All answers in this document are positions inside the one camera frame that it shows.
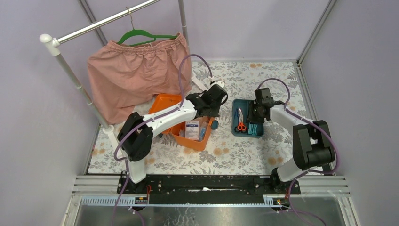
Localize black handled scissors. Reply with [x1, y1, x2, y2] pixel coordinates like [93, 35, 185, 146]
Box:
[233, 109, 247, 135]

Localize teal divided tray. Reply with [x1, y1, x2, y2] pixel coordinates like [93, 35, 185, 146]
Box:
[231, 99, 264, 138]

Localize white blue medicine sachet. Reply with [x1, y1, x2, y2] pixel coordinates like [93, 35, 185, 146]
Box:
[184, 121, 200, 141]

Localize orange plastic medicine box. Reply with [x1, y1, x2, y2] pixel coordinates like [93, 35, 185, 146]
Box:
[148, 94, 218, 151]

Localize small orange scissors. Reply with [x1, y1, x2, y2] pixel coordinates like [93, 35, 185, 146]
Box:
[237, 108, 247, 132]

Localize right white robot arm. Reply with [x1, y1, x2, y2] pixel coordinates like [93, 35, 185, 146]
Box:
[248, 88, 336, 194]

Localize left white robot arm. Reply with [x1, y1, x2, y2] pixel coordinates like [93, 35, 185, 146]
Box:
[115, 81, 228, 194]

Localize white rectangular box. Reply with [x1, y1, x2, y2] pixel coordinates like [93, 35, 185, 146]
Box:
[191, 73, 215, 91]

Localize floral table mat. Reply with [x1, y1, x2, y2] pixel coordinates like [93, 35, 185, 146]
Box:
[87, 61, 325, 176]

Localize pink fabric shorts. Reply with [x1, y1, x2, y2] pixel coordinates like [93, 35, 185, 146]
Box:
[87, 33, 192, 124]

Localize green clothes hanger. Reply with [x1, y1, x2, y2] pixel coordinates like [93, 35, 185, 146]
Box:
[117, 7, 178, 47]

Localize silver clothes rack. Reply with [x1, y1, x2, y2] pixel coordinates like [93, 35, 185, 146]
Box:
[40, 0, 189, 129]

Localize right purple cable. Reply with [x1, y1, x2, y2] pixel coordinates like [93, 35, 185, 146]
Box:
[255, 78, 340, 225]

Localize purple cable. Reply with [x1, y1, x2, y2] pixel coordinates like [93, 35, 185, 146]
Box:
[255, 78, 340, 225]
[111, 54, 215, 226]

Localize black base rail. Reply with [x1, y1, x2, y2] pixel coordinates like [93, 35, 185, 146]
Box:
[117, 173, 301, 204]

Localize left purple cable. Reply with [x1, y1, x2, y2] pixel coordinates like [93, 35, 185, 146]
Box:
[111, 54, 215, 226]

